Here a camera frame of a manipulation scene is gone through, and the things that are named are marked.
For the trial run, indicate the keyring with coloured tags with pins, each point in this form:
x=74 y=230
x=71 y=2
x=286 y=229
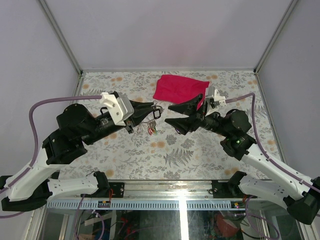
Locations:
x=150 y=126

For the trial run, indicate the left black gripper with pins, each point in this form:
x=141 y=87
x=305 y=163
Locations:
x=141 y=110

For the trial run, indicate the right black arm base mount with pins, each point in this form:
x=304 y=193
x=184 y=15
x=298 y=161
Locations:
x=222 y=190

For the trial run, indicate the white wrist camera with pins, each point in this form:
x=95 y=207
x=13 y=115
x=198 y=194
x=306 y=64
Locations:
x=213 y=98
x=119 y=107

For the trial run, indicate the right aluminium frame post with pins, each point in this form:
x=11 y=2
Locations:
x=278 y=30

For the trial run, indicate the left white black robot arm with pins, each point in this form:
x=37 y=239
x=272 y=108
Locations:
x=77 y=128

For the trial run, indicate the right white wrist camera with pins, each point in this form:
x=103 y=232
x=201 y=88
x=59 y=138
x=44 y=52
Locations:
x=213 y=98

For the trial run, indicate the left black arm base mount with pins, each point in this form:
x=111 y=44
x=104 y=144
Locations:
x=115 y=190

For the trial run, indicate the folded red cloth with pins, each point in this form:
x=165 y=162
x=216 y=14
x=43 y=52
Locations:
x=178 y=89

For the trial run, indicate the left aluminium frame post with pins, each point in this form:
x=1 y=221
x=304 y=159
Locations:
x=60 y=36

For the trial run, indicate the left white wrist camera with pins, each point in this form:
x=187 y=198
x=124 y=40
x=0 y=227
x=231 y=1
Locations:
x=119 y=107

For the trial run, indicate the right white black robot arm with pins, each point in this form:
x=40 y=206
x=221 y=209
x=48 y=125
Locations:
x=297 y=193

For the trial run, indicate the aluminium frame post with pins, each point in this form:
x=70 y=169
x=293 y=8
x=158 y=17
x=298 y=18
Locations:
x=60 y=36
x=278 y=30

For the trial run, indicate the floral patterned table mat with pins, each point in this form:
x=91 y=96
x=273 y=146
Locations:
x=168 y=155

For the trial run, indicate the key with black tag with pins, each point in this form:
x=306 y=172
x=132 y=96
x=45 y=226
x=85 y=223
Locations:
x=157 y=110

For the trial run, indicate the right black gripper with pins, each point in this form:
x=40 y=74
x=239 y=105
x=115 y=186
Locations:
x=184 y=125

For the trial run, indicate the blue slotted cable duct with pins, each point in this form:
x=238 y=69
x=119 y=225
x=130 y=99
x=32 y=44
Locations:
x=122 y=204

